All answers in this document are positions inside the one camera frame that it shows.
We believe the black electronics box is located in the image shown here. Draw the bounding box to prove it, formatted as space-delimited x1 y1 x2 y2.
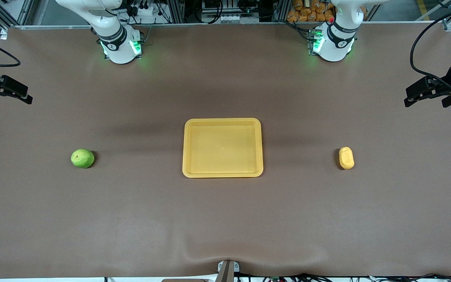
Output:
201 0 245 14

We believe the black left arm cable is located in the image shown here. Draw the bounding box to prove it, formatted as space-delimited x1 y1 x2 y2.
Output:
410 3 451 90

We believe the brown table mat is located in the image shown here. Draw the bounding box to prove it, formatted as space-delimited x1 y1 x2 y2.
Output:
0 23 451 279

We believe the white power strip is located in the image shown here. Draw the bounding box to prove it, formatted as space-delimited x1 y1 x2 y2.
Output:
130 0 162 18

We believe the orange packaged goods pile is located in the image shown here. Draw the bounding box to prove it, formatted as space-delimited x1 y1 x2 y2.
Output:
287 0 368 22

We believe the green apple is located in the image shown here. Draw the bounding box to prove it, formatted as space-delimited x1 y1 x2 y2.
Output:
71 148 95 169

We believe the yellow potato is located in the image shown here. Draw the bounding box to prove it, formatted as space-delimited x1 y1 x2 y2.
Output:
339 146 355 170

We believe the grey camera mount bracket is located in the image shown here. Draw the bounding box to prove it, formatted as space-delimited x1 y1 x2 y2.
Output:
217 260 240 282

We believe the yellow plastic tray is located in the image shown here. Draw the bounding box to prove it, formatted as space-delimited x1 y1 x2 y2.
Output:
182 118 264 178

